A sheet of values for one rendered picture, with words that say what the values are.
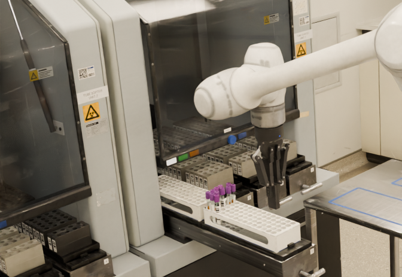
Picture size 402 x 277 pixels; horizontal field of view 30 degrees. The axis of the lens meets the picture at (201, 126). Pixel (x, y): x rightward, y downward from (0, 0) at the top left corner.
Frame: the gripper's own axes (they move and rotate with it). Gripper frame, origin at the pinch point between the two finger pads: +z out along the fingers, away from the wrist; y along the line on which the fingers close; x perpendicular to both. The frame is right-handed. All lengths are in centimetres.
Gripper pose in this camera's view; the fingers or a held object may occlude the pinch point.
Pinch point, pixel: (273, 195)
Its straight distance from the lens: 203.5
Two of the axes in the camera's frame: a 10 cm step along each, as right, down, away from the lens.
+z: 0.9, 9.5, 3.0
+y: -7.5, 2.6, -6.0
